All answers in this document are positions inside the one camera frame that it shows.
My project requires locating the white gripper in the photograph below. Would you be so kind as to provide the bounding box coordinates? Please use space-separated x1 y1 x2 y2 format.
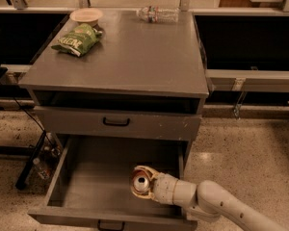
132 166 178 205

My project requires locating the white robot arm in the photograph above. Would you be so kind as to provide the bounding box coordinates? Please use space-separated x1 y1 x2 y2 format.
131 166 288 231

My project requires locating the plastic bottle on floor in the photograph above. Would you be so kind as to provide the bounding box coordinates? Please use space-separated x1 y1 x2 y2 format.
33 158 51 180

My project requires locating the open grey middle drawer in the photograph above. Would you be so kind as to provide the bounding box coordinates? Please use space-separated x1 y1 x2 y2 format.
28 137 197 231

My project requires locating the clear plastic water bottle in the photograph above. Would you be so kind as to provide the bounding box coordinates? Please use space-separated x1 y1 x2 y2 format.
136 6 180 23

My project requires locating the red coke can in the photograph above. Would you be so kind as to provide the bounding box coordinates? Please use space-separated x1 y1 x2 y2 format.
131 171 150 195

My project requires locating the grey drawer cabinet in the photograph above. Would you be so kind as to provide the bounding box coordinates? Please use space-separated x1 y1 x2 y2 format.
18 9 210 166

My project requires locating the green chip bag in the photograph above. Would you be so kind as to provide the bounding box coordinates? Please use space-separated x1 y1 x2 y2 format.
51 23 103 57

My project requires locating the black cable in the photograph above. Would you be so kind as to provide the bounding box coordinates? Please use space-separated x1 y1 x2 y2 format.
0 74 56 146

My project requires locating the black pole on floor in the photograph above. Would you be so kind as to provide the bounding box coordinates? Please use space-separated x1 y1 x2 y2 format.
15 132 46 190

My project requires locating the closed grey top drawer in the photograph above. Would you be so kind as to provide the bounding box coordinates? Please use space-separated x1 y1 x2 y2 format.
35 106 201 141

